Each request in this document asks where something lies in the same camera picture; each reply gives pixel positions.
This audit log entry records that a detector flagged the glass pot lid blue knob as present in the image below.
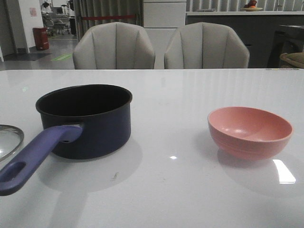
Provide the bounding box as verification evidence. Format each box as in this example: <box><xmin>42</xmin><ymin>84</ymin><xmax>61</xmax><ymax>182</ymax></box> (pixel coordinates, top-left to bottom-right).
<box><xmin>0</xmin><ymin>124</ymin><xmax>24</xmax><ymax>161</ymax></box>

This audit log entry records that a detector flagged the beige cushion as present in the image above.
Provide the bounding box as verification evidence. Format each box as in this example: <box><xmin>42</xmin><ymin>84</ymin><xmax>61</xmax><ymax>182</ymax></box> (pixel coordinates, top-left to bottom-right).
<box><xmin>280</xmin><ymin>52</ymin><xmax>304</xmax><ymax>69</ymax></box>

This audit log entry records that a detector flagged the red trash bin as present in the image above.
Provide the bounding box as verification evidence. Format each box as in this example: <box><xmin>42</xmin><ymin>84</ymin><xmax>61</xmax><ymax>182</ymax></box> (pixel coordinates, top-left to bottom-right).
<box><xmin>33</xmin><ymin>27</ymin><xmax>49</xmax><ymax>50</ymax></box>

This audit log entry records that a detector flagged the pink wall notice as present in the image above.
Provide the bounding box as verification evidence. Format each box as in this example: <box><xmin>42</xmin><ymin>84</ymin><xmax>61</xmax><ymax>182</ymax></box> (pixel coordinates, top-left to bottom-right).
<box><xmin>29</xmin><ymin>7</ymin><xmax>37</xmax><ymax>17</ymax></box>

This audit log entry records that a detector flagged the white cabinet column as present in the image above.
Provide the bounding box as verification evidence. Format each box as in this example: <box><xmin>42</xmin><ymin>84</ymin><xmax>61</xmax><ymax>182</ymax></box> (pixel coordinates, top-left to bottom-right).
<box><xmin>143</xmin><ymin>0</ymin><xmax>187</xmax><ymax>65</ymax></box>

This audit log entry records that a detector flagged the fruit plate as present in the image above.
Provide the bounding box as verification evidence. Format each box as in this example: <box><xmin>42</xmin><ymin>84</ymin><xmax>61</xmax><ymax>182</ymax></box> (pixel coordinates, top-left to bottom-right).
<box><xmin>240</xmin><ymin>0</ymin><xmax>263</xmax><ymax>12</ymax></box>

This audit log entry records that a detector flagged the dark floor mat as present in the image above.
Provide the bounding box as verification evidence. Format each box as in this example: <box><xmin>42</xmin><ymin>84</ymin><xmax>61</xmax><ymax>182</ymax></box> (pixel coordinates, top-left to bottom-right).
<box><xmin>4</xmin><ymin>53</ymin><xmax>50</xmax><ymax>61</ymax></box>

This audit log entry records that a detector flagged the pink bowl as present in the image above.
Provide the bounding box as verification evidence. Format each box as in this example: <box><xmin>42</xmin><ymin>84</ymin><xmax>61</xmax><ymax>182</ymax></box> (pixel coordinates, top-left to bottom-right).
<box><xmin>208</xmin><ymin>106</ymin><xmax>294</xmax><ymax>161</ymax></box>

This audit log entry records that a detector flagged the dark grey counter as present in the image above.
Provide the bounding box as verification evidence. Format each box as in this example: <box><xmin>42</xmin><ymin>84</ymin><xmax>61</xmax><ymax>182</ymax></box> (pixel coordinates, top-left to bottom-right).
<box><xmin>186</xmin><ymin>11</ymin><xmax>304</xmax><ymax>68</ymax></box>

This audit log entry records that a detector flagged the grey pleated curtain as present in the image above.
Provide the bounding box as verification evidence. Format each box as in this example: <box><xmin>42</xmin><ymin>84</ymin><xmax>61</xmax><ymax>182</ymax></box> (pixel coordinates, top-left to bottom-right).
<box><xmin>73</xmin><ymin>0</ymin><xmax>143</xmax><ymax>40</ymax></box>

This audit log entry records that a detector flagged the red barrier belt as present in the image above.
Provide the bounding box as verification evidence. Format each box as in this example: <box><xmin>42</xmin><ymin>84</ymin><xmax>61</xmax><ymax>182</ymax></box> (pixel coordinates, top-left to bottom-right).
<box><xmin>81</xmin><ymin>14</ymin><xmax>136</xmax><ymax>20</ymax></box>

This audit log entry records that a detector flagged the dark blue saucepan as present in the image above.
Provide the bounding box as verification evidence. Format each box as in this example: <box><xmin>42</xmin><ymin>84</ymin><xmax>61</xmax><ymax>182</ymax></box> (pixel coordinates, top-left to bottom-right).
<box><xmin>0</xmin><ymin>84</ymin><xmax>133</xmax><ymax>196</ymax></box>

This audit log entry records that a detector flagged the left beige upholstered chair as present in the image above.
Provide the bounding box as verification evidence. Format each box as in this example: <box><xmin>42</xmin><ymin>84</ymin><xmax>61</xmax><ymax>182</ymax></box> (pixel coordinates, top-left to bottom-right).
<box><xmin>73</xmin><ymin>22</ymin><xmax>155</xmax><ymax>69</ymax></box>

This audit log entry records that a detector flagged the beige upholstered chair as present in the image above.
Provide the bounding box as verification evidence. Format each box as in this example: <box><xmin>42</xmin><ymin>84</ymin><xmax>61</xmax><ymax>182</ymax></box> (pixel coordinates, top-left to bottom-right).
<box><xmin>73</xmin><ymin>22</ymin><xmax>155</xmax><ymax>69</ymax></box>
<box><xmin>164</xmin><ymin>22</ymin><xmax>250</xmax><ymax>69</ymax></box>

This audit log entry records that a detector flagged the right beige upholstered chair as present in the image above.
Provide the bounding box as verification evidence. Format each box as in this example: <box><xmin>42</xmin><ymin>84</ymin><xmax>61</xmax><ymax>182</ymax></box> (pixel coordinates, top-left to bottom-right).
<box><xmin>164</xmin><ymin>22</ymin><xmax>250</xmax><ymax>69</ymax></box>

